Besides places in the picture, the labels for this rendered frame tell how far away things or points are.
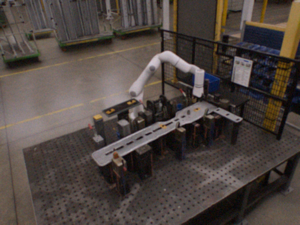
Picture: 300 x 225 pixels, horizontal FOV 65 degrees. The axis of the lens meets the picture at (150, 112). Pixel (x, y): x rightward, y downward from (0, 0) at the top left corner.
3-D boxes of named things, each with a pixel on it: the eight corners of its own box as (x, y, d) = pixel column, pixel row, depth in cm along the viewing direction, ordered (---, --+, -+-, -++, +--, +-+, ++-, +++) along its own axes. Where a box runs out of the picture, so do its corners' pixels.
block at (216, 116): (214, 142, 248) (217, 119, 234) (206, 137, 256) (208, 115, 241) (220, 138, 253) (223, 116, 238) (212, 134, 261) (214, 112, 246)
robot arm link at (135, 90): (139, 93, 267) (134, 101, 255) (130, 87, 265) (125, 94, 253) (164, 61, 236) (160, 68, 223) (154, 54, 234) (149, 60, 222)
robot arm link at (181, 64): (175, 61, 238) (200, 78, 242) (173, 67, 225) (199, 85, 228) (181, 54, 233) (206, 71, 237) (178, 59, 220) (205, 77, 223)
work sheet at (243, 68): (248, 88, 253) (253, 60, 237) (230, 81, 268) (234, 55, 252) (249, 87, 254) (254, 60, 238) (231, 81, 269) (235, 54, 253)
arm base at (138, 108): (128, 113, 285) (127, 100, 274) (143, 109, 290) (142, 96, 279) (133, 122, 270) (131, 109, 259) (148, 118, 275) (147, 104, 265)
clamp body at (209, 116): (207, 148, 241) (210, 120, 222) (199, 143, 249) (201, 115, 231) (213, 145, 245) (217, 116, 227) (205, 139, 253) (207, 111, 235)
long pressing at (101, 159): (102, 169, 182) (101, 168, 181) (89, 154, 198) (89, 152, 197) (218, 108, 251) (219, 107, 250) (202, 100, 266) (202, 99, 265)
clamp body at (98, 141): (102, 174, 217) (95, 143, 198) (96, 168, 225) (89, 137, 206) (111, 169, 222) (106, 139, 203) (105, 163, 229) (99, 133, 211)
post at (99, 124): (103, 158, 235) (96, 121, 212) (99, 154, 241) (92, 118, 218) (110, 155, 239) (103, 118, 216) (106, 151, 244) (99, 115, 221)
